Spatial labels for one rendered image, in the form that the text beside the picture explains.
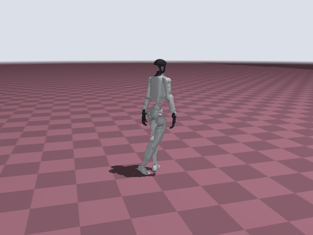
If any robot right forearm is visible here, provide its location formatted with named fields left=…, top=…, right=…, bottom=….
left=168, top=95, right=177, bottom=116

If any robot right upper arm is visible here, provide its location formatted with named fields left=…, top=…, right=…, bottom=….
left=162, top=77, right=171, bottom=101

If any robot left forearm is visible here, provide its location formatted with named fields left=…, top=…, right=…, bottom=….
left=142, top=96, right=150, bottom=113

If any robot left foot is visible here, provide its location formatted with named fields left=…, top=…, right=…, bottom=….
left=152, top=164, right=160, bottom=171

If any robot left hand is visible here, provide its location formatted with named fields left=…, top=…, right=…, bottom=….
left=142, top=109, right=147, bottom=126

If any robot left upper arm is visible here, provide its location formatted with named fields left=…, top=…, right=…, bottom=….
left=146, top=77, right=151, bottom=99

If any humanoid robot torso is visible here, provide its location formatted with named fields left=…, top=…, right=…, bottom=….
left=150, top=74, right=166, bottom=119

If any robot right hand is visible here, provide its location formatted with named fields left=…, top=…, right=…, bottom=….
left=170, top=113, right=177, bottom=129

